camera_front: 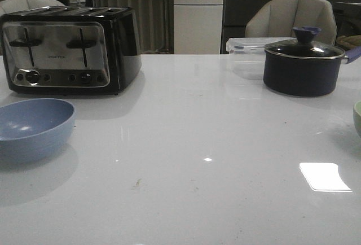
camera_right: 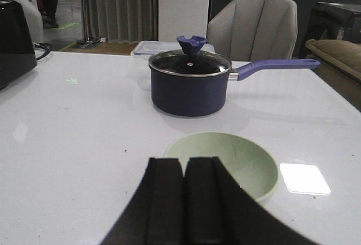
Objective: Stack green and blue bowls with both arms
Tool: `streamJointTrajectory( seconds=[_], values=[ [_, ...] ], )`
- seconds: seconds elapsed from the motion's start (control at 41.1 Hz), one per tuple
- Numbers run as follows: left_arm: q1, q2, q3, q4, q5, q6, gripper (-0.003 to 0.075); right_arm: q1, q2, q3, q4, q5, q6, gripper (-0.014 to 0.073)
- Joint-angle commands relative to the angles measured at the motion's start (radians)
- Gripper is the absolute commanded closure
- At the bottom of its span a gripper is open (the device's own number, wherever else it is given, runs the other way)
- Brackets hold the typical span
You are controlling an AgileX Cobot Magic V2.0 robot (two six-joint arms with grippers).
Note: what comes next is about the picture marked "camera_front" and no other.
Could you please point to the blue bowl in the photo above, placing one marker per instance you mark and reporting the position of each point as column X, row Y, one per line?
column 34, row 129

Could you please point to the clear plastic container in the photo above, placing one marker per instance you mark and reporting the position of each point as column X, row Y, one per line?
column 247, row 55

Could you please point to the white refrigerator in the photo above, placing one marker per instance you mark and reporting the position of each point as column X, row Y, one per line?
column 197, row 26

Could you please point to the dark blue saucepan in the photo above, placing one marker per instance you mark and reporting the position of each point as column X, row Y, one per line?
column 305, row 76

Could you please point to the black and chrome toaster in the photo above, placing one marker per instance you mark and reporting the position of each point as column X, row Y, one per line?
column 71, row 50

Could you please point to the beige armchair right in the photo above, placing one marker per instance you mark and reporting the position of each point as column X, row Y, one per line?
column 277, row 18

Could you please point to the beige armchair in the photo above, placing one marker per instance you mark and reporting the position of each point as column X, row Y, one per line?
column 277, row 18
column 10, row 6

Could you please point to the glass pot lid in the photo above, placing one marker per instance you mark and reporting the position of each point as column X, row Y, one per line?
column 304, row 46

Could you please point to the green bowl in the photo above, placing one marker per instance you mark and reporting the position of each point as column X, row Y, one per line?
column 357, row 117

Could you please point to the beige armchair left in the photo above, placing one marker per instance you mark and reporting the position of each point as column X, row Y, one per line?
column 10, row 6

